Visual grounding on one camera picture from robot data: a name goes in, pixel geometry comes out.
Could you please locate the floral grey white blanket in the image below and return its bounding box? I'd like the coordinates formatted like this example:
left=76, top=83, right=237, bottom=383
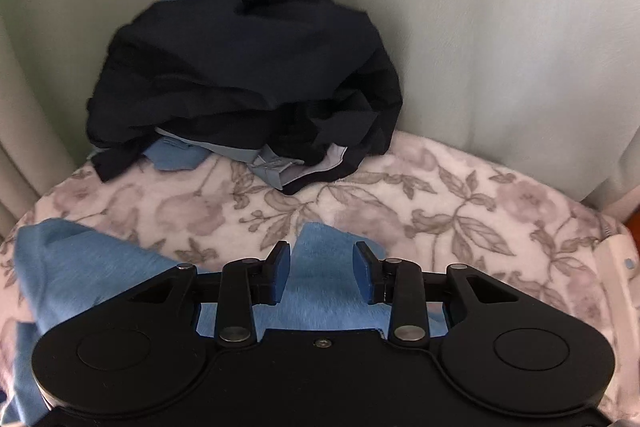
left=0, top=129, right=640, bottom=427

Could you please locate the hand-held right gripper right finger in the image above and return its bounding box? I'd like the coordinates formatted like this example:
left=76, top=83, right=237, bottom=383
left=353, top=241, right=512, bottom=351

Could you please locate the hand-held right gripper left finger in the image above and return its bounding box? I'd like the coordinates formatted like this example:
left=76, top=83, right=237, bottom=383
left=128, top=241, right=292, bottom=349

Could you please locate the pale green curtain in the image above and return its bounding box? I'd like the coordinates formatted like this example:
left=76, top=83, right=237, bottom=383
left=0, top=0, right=640, bottom=230

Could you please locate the white power strip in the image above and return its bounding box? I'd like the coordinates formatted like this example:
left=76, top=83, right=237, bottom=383
left=592, top=214, right=640, bottom=293

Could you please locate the grey blue garment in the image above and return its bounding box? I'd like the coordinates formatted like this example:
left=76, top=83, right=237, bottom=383
left=247, top=144, right=347, bottom=196

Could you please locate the dark navy garment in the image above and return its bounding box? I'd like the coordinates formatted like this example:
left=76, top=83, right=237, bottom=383
left=86, top=0, right=405, bottom=195

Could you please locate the blue t-shirt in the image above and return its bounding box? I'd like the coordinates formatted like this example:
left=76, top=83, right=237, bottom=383
left=0, top=218, right=451, bottom=427

